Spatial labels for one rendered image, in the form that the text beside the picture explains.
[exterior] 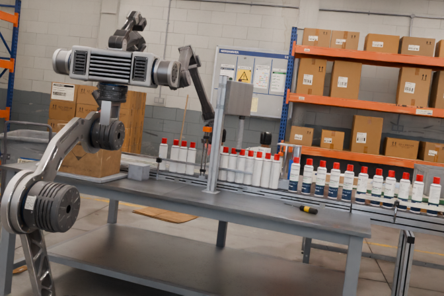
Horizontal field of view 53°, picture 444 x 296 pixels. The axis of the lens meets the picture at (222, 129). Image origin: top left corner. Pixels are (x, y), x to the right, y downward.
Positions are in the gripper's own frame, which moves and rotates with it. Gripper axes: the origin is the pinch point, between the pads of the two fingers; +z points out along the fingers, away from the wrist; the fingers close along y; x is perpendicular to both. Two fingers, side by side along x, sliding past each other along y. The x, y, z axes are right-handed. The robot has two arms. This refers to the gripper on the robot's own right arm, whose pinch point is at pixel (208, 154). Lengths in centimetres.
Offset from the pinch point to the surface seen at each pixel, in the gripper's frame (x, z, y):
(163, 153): 8.1, 3.2, 26.8
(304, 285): -30, 79, -67
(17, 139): -93, 26, 227
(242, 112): 16.3, -28.6, -22.5
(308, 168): 9, -2, -63
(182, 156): 8.5, 2.9, 13.7
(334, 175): 9, 0, -78
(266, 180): 8.7, 8.7, -40.2
